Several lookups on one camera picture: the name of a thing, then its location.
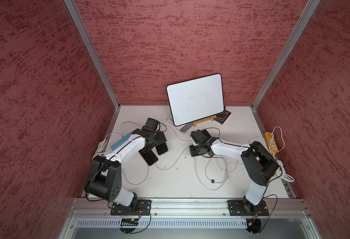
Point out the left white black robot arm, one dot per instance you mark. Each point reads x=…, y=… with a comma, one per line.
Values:
x=104, y=179

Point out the light case phone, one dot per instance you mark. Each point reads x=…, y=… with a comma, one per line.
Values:
x=161, y=148

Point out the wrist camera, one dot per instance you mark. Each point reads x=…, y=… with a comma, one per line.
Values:
x=201, y=137
x=151, y=125

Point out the aluminium front rail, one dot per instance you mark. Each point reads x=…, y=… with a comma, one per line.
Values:
x=194, y=208

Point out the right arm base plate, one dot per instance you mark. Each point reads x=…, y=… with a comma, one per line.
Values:
x=245, y=208

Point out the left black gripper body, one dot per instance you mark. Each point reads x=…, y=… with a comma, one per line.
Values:
x=157, y=139

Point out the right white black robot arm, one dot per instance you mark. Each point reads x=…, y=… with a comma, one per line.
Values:
x=258, y=162

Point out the wooden easel stand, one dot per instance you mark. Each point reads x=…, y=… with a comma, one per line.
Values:
x=195, y=123

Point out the right aluminium corner post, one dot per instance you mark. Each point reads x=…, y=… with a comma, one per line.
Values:
x=298, y=29

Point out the yellow power strip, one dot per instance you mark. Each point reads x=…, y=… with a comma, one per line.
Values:
x=270, y=142

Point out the aluminium corner post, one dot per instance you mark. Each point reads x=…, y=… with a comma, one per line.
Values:
x=77, y=19
x=298, y=29

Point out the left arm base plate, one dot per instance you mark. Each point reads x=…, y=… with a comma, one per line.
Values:
x=142, y=208

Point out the teal power strip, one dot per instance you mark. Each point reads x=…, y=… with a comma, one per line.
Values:
x=120, y=142

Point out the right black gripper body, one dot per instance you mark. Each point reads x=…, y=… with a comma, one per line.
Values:
x=196, y=150

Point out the black booklet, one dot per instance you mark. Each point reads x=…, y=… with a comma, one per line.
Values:
x=222, y=117

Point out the left aluminium corner post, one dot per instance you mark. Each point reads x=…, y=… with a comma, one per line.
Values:
x=77, y=19

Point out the white board on easel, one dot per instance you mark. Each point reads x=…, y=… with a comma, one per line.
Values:
x=196, y=99

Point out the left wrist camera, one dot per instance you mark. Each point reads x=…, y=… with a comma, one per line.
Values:
x=151, y=125

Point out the pink case phone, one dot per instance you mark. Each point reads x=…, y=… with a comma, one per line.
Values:
x=149, y=157

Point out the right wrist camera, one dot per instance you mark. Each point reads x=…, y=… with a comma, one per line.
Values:
x=201, y=137

